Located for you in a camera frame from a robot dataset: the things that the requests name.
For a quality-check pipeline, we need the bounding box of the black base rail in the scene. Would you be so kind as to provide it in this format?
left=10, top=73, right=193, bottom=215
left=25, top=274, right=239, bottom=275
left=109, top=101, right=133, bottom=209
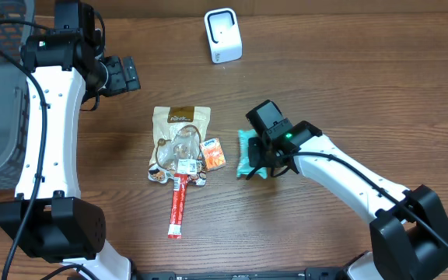
left=137, top=267, right=347, bottom=280

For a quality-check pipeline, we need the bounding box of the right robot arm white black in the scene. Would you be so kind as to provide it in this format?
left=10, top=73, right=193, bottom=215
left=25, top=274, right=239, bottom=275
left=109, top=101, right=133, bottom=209
left=246, top=100, right=448, bottom=280

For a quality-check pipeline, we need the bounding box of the white barcode scanner stand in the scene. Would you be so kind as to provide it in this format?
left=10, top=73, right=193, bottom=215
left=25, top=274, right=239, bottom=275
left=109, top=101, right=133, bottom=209
left=204, top=8, right=243, bottom=64

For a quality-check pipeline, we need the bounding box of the teal packet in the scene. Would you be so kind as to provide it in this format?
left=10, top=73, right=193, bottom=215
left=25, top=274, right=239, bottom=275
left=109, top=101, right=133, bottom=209
left=236, top=130, right=257, bottom=178

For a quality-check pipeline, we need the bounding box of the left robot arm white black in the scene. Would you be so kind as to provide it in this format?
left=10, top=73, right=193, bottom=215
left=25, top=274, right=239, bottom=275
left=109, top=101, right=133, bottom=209
left=0, top=1, right=140, bottom=279

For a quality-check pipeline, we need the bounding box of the orange tissue pack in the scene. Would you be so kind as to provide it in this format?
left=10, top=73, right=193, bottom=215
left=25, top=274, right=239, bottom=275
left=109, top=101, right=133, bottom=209
left=200, top=138, right=226, bottom=171

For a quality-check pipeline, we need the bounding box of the beige snack pouch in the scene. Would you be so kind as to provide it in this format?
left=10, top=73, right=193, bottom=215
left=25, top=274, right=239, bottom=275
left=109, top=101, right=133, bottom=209
left=148, top=106, right=211, bottom=187

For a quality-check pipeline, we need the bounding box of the red stick snack packet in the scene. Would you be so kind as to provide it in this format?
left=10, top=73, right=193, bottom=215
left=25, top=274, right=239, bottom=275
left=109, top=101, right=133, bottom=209
left=168, top=173, right=188, bottom=239

